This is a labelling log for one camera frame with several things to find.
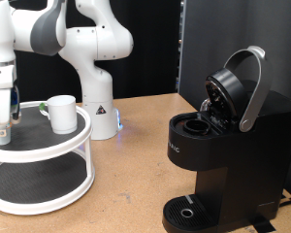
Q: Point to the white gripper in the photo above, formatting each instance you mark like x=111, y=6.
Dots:
x=0, y=106

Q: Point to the black Keurig coffee machine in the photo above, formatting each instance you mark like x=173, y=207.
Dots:
x=249, y=161

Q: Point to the white two-tier turntable shelf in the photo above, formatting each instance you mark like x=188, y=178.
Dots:
x=35, y=139

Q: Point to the clear water tank black lid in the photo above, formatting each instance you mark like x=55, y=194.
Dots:
x=250, y=87

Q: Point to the metal rack upright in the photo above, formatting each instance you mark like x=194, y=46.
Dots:
x=178, y=64

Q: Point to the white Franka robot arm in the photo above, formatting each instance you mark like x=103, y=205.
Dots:
x=93, y=84

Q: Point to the black tape strip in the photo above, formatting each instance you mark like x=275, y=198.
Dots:
x=263, y=225

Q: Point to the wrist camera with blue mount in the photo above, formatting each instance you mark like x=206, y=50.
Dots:
x=15, y=103

